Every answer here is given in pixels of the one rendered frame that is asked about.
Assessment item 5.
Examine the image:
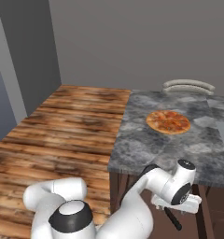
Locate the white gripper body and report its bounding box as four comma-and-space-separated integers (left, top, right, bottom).
150, 192, 203, 215

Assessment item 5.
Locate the round pepperoni pizza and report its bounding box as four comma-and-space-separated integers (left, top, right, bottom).
146, 109, 192, 135

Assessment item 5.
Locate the dark brown cabinet door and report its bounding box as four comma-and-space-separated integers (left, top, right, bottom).
206, 186, 224, 239

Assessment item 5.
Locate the dark brown cabinet side panel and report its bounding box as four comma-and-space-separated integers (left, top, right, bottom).
109, 172, 140, 216

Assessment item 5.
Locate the beige curved chair back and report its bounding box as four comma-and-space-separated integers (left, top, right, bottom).
161, 78, 217, 96

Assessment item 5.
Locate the black bar drawer handle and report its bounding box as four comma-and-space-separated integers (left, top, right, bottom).
163, 206, 183, 232

